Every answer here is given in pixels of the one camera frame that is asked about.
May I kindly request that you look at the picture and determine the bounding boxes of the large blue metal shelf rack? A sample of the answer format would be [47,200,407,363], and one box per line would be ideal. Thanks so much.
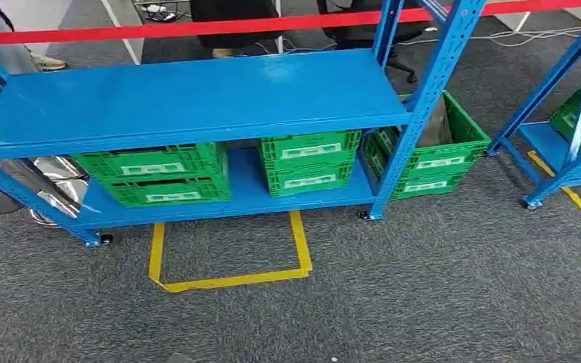
[0,0,488,250]

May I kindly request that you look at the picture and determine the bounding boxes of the yellow floor tape square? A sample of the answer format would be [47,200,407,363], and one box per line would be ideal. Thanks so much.
[148,209,314,294]

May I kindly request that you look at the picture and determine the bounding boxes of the black office chair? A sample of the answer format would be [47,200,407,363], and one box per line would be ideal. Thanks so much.
[316,0,430,85]

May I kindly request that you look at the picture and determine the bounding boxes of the red barrier belt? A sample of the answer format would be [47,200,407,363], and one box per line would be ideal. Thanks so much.
[0,0,581,47]

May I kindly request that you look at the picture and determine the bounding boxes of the white floor cables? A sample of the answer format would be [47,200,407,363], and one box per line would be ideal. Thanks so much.
[396,26,581,50]

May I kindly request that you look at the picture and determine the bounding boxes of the chrome barrier stanchion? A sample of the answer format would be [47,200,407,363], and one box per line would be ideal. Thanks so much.
[0,64,90,228]

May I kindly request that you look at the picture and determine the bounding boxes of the person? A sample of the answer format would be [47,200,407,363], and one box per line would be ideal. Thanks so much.
[0,0,68,76]
[189,0,285,60]

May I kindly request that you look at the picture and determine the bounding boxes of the yellow floor tape line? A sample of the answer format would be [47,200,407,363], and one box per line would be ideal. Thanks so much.
[527,149,581,225]

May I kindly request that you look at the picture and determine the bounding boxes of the green plastic crate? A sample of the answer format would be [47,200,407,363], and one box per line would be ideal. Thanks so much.
[256,129,363,170]
[362,90,492,180]
[369,169,468,202]
[548,59,581,160]
[264,162,356,198]
[71,142,230,185]
[101,176,232,209]

